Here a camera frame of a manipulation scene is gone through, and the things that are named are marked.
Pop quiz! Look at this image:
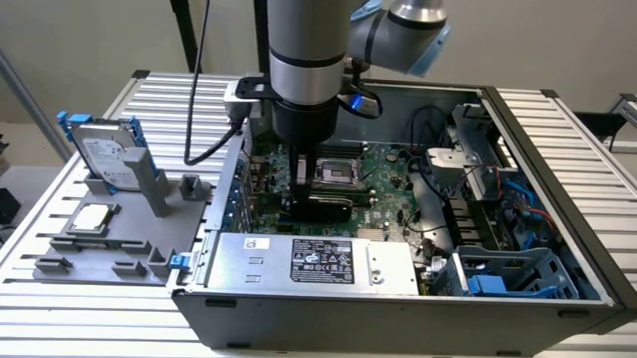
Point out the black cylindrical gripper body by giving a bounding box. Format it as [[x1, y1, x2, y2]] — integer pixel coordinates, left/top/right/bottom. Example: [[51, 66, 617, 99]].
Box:
[[271, 97, 340, 147]]

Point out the black graphics card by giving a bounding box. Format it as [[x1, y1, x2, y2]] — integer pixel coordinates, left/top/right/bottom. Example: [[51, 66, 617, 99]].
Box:
[[291, 192, 356, 226]]

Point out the CPU socket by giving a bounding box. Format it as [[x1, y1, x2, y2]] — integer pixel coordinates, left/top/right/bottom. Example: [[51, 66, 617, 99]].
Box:
[[310, 155, 363, 189]]

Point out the green motherboard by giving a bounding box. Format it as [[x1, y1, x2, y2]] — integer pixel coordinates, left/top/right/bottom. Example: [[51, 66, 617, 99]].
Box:
[[236, 140, 442, 244]]

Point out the silver chipset heatsink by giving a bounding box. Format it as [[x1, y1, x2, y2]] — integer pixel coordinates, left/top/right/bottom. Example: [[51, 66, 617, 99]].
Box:
[[354, 228, 388, 244]]

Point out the silver power supply unit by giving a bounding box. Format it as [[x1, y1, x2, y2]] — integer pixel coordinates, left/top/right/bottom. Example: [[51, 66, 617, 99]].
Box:
[[204, 232, 424, 296]]

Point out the blue case latch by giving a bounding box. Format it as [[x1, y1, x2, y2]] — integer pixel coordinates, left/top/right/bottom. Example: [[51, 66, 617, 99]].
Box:
[[168, 252, 193, 271]]

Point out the black vertical pole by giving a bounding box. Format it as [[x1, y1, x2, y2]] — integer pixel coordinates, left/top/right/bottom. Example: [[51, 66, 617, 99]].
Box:
[[168, 0, 201, 73]]

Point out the metal drive cage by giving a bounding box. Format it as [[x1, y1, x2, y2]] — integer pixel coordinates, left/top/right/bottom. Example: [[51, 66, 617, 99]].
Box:
[[424, 103, 519, 202]]

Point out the grey parts rack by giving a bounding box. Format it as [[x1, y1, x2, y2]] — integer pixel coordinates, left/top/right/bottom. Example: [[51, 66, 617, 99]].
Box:
[[31, 146, 219, 288]]

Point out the hard disk in blue carrier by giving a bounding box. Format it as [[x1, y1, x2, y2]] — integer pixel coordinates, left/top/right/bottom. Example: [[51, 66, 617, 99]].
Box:
[[56, 110, 147, 194]]

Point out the silver CPU chip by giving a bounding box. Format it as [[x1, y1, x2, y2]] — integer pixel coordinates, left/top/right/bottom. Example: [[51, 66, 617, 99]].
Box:
[[71, 204, 119, 233]]

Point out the black open PC case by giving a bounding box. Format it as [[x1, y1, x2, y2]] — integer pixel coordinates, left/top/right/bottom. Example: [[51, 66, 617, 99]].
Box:
[[165, 78, 627, 351]]

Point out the blue grey disk bay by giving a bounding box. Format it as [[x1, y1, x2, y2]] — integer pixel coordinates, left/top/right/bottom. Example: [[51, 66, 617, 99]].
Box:
[[435, 244, 582, 300]]

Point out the black box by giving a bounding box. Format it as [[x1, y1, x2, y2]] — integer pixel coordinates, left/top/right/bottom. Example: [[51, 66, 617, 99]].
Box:
[[0, 187, 22, 225]]

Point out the cable plug with blue light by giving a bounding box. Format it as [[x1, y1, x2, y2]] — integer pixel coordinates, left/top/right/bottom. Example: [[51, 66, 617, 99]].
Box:
[[338, 82, 383, 119]]

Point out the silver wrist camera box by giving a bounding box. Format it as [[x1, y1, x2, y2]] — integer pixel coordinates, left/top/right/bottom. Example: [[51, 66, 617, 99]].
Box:
[[223, 80, 266, 125]]

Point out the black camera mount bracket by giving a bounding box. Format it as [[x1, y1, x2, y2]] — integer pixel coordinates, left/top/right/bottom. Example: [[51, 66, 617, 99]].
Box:
[[235, 75, 280, 102]]

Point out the black camera cable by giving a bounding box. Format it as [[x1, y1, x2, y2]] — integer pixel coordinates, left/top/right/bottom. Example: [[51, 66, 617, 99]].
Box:
[[181, 0, 244, 166]]

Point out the black wire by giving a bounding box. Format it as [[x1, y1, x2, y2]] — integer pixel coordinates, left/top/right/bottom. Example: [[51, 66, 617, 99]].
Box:
[[408, 105, 451, 152]]

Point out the blue wire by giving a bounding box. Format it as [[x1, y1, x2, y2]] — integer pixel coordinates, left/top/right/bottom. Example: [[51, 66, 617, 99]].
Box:
[[495, 178, 541, 245]]

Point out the red wire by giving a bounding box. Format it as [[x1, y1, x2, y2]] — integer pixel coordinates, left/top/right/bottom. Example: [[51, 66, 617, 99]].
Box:
[[526, 207, 554, 234]]

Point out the aluminium frame post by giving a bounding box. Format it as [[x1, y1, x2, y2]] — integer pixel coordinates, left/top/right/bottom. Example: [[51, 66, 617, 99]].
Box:
[[0, 48, 72, 162]]

